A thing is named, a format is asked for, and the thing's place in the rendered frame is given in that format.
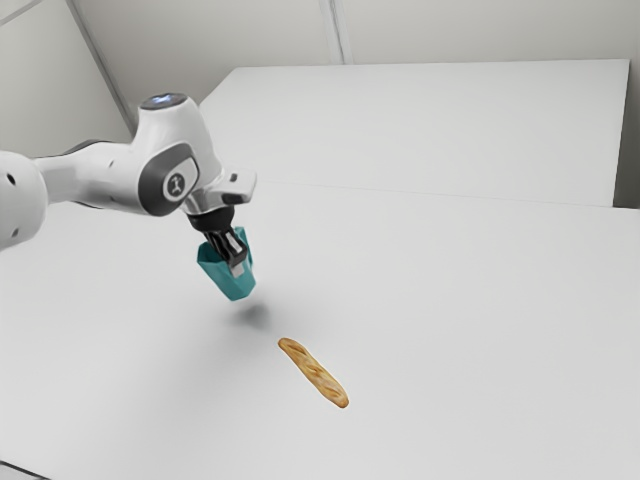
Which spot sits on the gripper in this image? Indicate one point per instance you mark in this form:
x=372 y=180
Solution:
x=210 y=221

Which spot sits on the teal faceted mug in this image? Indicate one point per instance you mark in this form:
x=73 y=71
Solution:
x=231 y=280

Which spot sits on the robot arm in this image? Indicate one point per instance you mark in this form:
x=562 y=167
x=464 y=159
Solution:
x=150 y=150

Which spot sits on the golden baguette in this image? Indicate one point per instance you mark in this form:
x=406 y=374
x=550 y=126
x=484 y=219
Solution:
x=313 y=373

